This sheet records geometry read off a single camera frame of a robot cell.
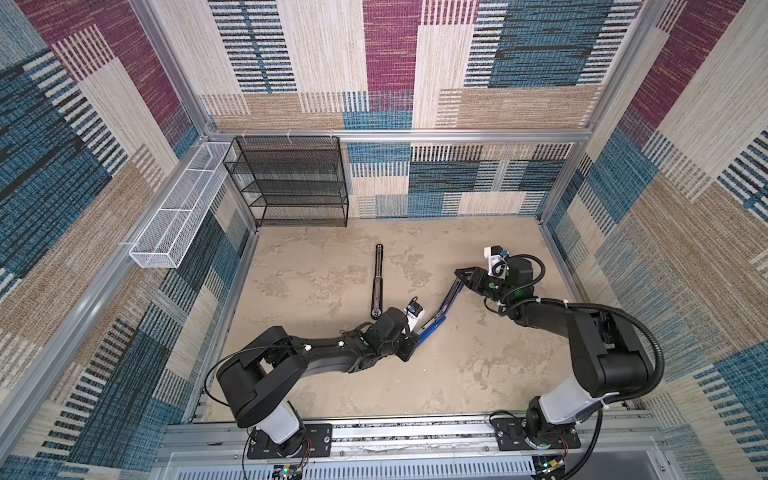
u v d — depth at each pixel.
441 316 0.93
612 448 0.72
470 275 0.86
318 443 0.74
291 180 1.11
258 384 0.45
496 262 0.85
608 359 0.46
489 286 0.82
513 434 0.73
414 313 0.76
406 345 0.77
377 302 0.96
